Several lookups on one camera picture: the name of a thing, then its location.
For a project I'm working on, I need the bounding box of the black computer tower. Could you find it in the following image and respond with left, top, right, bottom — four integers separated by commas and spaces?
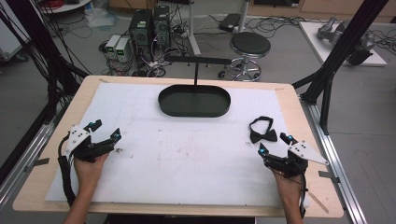
128, 7, 154, 63
151, 5, 172, 51

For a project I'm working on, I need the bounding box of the black rack with oval tray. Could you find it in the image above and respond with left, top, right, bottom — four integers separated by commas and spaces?
157, 55, 233, 119

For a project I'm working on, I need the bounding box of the black metal frame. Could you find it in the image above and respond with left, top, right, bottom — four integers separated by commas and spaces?
0, 0, 92, 185
291, 0, 390, 136

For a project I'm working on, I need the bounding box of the black round stool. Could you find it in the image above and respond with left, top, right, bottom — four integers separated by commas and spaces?
220, 31, 272, 83

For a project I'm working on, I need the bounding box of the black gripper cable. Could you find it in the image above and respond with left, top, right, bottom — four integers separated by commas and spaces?
298, 174, 310, 219
57, 132, 78, 208

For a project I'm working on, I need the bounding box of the grey machine part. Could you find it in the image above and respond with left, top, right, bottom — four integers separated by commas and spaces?
316, 16, 376, 66

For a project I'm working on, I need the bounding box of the flat black box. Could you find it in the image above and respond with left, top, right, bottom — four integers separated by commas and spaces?
218, 12, 242, 33

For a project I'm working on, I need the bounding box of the grey tape strip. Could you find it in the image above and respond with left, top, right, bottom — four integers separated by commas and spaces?
318, 170, 341, 184
23, 157, 50, 174

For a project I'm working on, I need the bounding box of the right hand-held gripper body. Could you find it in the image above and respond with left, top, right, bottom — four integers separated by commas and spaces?
263, 140, 330, 179

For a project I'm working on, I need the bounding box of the round white table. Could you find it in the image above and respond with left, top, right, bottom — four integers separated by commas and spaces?
39, 0, 93, 15

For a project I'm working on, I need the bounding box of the black bow tie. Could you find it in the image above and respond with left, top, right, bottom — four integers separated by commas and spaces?
248, 116, 279, 145

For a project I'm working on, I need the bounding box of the white power supply unit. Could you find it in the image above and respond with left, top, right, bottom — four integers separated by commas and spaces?
114, 37, 133, 63
105, 34, 122, 54

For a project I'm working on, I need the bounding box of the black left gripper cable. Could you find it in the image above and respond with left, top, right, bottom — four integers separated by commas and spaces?
57, 132, 78, 208

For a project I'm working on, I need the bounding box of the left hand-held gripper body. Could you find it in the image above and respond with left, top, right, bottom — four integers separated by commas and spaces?
66, 124, 114, 163

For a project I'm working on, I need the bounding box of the aluminium rail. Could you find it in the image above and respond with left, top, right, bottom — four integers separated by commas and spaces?
0, 102, 68, 209
299, 94, 369, 224

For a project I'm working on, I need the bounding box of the clear plastic bag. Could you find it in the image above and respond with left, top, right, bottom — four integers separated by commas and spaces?
84, 7, 120, 30

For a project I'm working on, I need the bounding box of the wooden table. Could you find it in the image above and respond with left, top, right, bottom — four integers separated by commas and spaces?
12, 75, 346, 219

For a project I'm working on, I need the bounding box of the white floor board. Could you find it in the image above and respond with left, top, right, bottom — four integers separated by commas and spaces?
298, 21, 389, 68

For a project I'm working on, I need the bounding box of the white table leg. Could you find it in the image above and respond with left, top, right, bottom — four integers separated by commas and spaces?
186, 0, 203, 57
237, 0, 251, 34

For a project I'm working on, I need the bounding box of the person's left hand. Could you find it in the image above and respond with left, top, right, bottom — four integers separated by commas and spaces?
73, 151, 110, 191

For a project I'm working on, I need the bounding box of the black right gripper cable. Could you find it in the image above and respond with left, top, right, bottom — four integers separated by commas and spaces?
298, 174, 310, 219

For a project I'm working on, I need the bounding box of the person's right hand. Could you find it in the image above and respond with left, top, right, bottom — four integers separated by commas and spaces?
272, 169, 304, 203

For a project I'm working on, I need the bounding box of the white table mat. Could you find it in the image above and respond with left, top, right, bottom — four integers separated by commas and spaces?
44, 81, 310, 208

